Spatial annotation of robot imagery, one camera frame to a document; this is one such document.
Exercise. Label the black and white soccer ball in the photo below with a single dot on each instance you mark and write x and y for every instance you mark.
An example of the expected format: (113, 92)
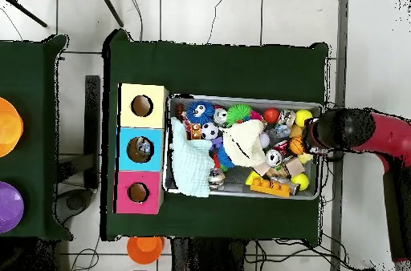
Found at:
(209, 131)

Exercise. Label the clear bottle blue label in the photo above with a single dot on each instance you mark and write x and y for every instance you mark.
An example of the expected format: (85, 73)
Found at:
(281, 130)

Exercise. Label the orange plastic bowl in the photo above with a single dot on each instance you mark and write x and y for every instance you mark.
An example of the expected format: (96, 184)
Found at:
(8, 128)

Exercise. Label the large yellow ball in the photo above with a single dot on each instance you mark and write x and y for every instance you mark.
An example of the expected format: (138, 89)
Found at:
(302, 117)

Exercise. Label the dark green tablecloth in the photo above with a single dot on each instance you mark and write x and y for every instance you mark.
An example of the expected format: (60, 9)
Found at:
(208, 69)
(41, 107)

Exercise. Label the black stand legs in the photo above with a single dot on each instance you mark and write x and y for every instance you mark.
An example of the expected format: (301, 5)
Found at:
(109, 6)

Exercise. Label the blue spiky ball with eyes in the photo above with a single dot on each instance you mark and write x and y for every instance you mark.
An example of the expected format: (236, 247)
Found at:
(207, 114)

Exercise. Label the long orange toy block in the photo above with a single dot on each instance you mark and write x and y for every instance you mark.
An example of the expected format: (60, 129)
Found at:
(271, 187)

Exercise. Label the red soda can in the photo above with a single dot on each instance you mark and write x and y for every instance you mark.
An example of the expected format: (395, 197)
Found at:
(274, 158)

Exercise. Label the green spiky rubber ball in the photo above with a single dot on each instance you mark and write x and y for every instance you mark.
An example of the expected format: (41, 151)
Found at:
(238, 113)

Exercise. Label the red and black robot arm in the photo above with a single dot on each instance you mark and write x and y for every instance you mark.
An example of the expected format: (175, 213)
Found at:
(350, 126)

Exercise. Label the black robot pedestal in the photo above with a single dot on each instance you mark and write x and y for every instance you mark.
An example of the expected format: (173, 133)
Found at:
(208, 256)

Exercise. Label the cream muslin cloth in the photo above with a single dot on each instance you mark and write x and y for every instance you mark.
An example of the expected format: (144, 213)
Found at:
(244, 142)

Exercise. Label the wooden box with three holes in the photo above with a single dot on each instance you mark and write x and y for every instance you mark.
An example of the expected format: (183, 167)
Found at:
(125, 187)

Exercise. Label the orange plastic cup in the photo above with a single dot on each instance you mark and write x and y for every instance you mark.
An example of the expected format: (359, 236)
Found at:
(144, 250)

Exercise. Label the red rubber ball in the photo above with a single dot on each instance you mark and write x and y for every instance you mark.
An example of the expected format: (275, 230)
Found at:
(271, 115)

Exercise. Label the grey round stand base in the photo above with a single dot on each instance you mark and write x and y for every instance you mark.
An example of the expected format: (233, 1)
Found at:
(75, 202)

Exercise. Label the black floor post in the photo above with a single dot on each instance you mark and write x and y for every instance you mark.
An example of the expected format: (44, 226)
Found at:
(92, 123)

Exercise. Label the small yellow ball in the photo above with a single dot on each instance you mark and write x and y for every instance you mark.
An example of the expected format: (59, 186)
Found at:
(300, 182)

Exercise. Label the orange mini basketball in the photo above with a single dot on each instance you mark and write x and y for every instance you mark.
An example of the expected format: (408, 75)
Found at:
(296, 146)

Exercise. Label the crushed clear plastic bottle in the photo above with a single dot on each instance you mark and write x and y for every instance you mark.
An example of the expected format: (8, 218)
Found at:
(145, 147)

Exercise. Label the mint muslin cloth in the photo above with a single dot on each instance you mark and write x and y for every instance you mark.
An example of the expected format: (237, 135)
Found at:
(189, 162)

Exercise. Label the purple plastic bowl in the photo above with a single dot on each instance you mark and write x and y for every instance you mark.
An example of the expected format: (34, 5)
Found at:
(9, 207)

